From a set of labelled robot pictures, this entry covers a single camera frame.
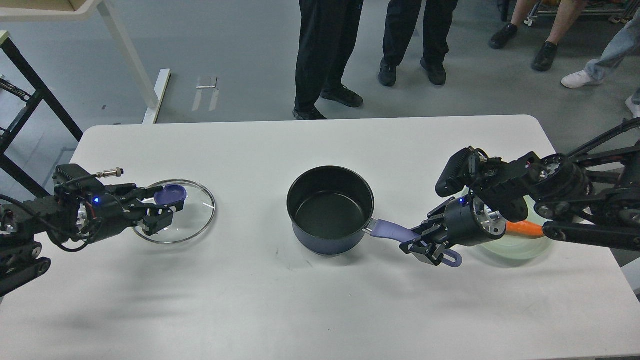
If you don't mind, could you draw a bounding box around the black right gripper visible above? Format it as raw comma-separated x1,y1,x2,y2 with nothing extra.
399,196,506,267

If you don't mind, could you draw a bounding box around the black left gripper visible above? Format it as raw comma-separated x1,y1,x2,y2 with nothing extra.
77,183,176,244

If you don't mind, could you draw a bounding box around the glass lid with purple knob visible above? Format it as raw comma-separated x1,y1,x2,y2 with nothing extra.
132,178,217,245

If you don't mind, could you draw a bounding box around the blue saucepan with purple handle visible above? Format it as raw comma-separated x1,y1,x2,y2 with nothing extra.
286,166,463,268

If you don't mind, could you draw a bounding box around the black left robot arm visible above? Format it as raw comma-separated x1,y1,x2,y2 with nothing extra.
0,182,186,296

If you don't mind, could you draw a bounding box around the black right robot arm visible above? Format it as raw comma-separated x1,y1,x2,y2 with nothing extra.
399,118,640,267

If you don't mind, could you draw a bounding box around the clear glass plate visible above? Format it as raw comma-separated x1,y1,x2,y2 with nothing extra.
450,188,553,261

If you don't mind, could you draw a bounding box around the orange toy carrot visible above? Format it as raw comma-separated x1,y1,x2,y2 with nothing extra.
506,220,546,239

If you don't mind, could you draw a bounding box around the person in black trousers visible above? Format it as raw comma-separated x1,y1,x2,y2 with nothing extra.
292,0,364,121
377,0,459,88

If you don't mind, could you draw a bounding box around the person with bare legs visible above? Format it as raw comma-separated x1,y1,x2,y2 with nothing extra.
488,0,589,72

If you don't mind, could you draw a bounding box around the person in jeans white sneakers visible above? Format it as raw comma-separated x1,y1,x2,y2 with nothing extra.
560,11,640,89

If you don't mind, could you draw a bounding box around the metal cart base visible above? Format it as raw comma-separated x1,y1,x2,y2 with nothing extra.
523,0,640,27

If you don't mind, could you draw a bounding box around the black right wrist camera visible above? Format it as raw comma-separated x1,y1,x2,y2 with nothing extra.
435,146,477,198

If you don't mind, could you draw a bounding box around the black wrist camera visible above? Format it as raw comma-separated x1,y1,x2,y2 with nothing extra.
435,146,477,198
52,163,106,198

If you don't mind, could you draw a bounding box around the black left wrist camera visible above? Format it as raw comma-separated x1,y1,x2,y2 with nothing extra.
52,163,106,198

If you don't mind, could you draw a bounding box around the black table frame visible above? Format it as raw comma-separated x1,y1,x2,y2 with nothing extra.
0,30,83,198

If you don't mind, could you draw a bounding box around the white desk frame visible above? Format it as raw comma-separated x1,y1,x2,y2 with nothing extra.
1,0,171,125

